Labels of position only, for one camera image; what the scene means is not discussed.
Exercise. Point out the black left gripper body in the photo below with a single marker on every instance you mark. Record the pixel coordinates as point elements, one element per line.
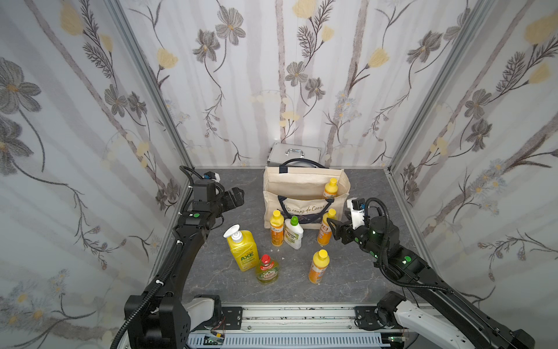
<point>233,198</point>

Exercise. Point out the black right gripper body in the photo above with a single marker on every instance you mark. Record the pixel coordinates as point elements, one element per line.
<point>338,229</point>

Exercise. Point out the orange soap bottle yellow cap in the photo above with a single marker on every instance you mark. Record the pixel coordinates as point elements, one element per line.
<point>331,189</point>
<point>320,262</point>
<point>324,235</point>
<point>277,228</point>

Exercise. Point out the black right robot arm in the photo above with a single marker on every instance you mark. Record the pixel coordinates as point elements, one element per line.
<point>461,325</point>

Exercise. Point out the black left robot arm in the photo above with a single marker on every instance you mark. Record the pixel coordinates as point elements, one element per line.
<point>157,318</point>

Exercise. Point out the beige canvas shopping bag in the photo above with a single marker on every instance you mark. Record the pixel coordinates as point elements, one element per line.
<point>295,188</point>

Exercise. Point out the green soap bottle red cap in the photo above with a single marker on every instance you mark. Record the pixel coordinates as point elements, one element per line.
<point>268,270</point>

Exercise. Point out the white bottle green cap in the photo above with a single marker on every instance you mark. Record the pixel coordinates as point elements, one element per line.
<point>293,233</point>

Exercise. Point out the yellow Axe pump bottle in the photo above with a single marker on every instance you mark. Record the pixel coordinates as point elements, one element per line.
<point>243,247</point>

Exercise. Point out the silver aluminium case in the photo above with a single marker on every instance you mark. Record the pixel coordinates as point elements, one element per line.
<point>282,152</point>

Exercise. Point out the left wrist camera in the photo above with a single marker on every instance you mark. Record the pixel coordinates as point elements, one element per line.
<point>212,176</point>

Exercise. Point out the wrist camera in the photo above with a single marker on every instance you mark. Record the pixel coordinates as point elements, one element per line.
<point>212,176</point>
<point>357,216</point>

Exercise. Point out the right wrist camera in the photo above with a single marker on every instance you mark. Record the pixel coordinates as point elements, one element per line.
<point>357,216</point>

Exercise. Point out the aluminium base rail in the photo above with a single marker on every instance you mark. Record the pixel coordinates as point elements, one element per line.
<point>298,325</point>

